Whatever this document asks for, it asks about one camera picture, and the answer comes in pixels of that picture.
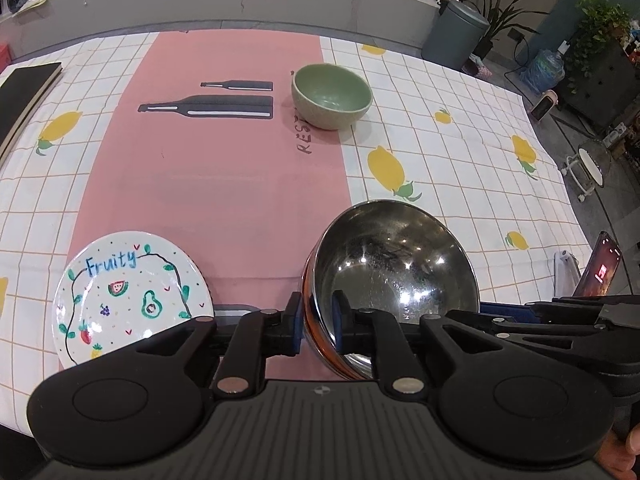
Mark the white tv cabinet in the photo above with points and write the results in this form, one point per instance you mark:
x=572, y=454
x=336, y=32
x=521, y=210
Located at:
x=54, y=24

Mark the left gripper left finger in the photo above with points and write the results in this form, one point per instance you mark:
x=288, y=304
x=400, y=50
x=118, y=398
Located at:
x=245, y=347

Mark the person right hand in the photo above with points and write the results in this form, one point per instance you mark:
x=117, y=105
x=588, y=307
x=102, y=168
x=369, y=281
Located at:
x=618, y=456

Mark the grey trash bin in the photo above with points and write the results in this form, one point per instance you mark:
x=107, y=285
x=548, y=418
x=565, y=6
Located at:
x=455, y=34

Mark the white fruity painted plate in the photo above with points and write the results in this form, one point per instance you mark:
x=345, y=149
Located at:
x=121, y=288

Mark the green ceramic bowl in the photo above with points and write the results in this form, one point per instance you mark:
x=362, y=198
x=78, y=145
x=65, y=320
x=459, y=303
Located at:
x=330, y=97

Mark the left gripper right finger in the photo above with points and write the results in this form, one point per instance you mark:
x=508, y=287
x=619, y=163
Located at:
x=378, y=335

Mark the potted green plant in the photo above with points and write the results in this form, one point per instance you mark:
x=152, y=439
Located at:
x=501, y=16

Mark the smartphone on stand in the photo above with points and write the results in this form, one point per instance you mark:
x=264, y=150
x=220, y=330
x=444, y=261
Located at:
x=600, y=270

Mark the black notebook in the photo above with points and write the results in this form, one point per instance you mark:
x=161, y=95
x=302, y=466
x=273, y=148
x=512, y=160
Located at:
x=21, y=92

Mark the blue water jug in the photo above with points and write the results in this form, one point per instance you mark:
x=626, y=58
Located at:
x=547, y=70

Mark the checked lemon tablecloth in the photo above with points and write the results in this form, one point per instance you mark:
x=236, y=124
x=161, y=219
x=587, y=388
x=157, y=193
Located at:
x=194, y=136

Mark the orange steel bowl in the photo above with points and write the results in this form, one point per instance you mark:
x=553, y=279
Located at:
x=384, y=255

